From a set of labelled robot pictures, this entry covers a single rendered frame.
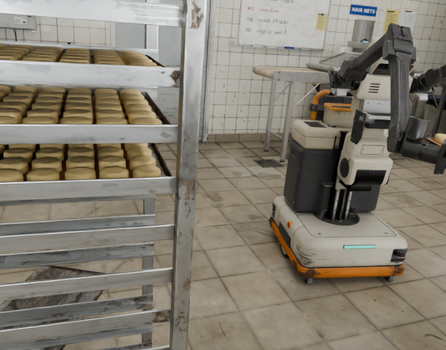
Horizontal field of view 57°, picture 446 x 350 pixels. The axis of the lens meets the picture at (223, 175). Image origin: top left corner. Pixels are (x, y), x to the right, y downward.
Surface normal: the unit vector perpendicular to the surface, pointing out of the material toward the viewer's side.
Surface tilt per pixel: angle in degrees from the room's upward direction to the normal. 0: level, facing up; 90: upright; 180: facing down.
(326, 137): 90
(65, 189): 90
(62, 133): 90
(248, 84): 90
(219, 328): 0
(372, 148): 99
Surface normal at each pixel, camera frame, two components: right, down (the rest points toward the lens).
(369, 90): 0.14, 0.48
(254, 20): 0.34, 0.34
